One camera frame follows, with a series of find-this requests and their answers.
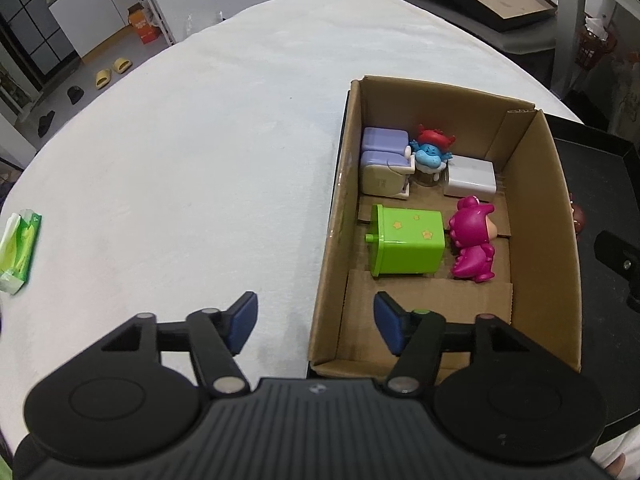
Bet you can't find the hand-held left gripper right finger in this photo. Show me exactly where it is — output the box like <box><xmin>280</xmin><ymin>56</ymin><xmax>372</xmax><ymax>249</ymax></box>
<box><xmin>373</xmin><ymin>291</ymin><xmax>532</xmax><ymax>400</ymax></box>

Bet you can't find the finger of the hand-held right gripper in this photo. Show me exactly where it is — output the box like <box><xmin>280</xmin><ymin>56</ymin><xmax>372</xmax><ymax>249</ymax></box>
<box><xmin>594</xmin><ymin>230</ymin><xmax>640</xmax><ymax>314</ymax></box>

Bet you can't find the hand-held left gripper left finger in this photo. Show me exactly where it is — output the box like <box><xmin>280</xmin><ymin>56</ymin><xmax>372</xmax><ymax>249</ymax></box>
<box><xmin>102</xmin><ymin>291</ymin><xmax>260</xmax><ymax>401</ymax></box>

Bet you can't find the black plastic tray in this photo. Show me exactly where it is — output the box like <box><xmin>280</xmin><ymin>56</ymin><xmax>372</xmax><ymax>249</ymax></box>
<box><xmin>542</xmin><ymin>112</ymin><xmax>640</xmax><ymax>446</ymax></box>

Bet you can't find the green toy cabinet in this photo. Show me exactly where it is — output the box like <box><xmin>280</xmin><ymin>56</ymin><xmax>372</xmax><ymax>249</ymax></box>
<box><xmin>365</xmin><ymin>203</ymin><xmax>446</xmax><ymax>278</ymax></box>

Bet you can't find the cardboard box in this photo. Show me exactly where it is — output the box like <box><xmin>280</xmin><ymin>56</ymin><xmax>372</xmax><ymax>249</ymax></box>
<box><xmin>306</xmin><ymin>75</ymin><xmax>583</xmax><ymax>380</ymax></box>

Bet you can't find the magenta dinosaur suit figure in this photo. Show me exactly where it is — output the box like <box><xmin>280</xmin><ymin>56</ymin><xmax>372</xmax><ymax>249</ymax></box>
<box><xmin>446</xmin><ymin>195</ymin><xmax>498</xmax><ymax>283</ymax></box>

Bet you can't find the purple toy sofa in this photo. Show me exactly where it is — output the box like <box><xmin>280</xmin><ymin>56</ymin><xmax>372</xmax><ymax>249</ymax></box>
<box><xmin>359</xmin><ymin>126</ymin><xmax>416</xmax><ymax>200</ymax></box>

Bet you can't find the white charger plug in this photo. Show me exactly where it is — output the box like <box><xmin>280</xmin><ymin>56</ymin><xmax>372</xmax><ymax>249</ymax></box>
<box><xmin>442</xmin><ymin>155</ymin><xmax>498</xmax><ymax>198</ymax></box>

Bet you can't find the blue figure with red hat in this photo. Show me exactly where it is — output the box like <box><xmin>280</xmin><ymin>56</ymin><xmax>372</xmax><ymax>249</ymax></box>
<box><xmin>404</xmin><ymin>123</ymin><xmax>457</xmax><ymax>187</ymax></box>

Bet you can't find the red plastic basket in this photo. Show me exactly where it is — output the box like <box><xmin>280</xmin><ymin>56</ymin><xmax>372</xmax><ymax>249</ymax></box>
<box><xmin>575</xmin><ymin>24</ymin><xmax>620</xmax><ymax>70</ymax></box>

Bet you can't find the green tissue pack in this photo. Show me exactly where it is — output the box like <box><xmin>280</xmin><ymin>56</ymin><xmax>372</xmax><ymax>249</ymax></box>
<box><xmin>0</xmin><ymin>211</ymin><xmax>44</xmax><ymax>295</ymax></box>

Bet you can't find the orange carton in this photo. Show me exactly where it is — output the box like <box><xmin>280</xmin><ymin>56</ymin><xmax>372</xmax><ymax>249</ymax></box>
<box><xmin>127</xmin><ymin>3</ymin><xmax>162</xmax><ymax>45</ymax></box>

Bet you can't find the white cabinet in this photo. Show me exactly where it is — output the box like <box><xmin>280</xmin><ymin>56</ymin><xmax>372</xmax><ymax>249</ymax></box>
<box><xmin>46</xmin><ymin>0</ymin><xmax>176</xmax><ymax>59</ymax></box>

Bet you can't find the grey metal post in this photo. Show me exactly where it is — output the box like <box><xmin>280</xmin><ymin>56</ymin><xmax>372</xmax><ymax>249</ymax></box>
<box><xmin>551</xmin><ymin>0</ymin><xmax>587</xmax><ymax>103</ymax></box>

